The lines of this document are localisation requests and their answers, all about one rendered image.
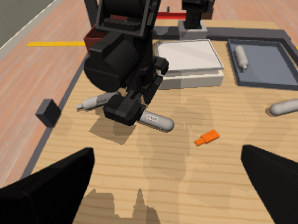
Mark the grey gas cylinder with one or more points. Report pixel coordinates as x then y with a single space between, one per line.
96 101
157 121
284 107

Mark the red open-top box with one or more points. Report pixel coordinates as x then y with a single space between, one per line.
93 36

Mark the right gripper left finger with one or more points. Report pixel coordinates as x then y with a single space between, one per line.
52 195

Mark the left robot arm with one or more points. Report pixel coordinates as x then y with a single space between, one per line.
115 56

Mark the grey digital scale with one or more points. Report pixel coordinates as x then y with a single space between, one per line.
192 63

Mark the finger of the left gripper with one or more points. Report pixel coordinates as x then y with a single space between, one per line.
149 95
142 110

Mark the silver co2 cylinder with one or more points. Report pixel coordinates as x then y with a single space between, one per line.
241 58

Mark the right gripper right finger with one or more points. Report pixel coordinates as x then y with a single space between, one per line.
275 179

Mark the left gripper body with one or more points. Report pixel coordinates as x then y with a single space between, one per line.
125 110

